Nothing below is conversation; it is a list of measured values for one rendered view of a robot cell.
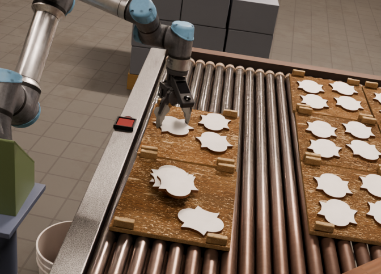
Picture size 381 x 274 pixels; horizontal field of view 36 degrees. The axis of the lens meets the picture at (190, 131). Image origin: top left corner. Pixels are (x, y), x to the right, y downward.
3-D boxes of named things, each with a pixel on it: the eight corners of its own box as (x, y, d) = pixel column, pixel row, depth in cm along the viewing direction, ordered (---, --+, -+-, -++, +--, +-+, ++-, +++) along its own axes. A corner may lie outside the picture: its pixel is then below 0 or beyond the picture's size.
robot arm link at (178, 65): (194, 59, 190) (172, 60, 187) (193, 72, 192) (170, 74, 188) (184, 52, 196) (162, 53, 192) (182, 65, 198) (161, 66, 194)
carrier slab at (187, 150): (136, 156, 205) (136, 152, 204) (155, 106, 241) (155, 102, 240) (235, 173, 203) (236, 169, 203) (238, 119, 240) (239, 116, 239)
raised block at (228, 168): (216, 171, 200) (217, 164, 199) (216, 168, 202) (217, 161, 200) (233, 173, 200) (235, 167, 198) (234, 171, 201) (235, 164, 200)
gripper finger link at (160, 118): (152, 122, 202) (165, 99, 200) (159, 130, 197) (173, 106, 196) (144, 119, 200) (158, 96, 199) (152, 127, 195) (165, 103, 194)
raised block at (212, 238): (205, 243, 166) (206, 235, 164) (206, 239, 167) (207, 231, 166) (225, 247, 166) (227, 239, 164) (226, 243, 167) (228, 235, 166)
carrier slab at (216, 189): (108, 230, 168) (109, 226, 167) (136, 158, 204) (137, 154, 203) (229, 252, 166) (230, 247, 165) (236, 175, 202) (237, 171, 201)
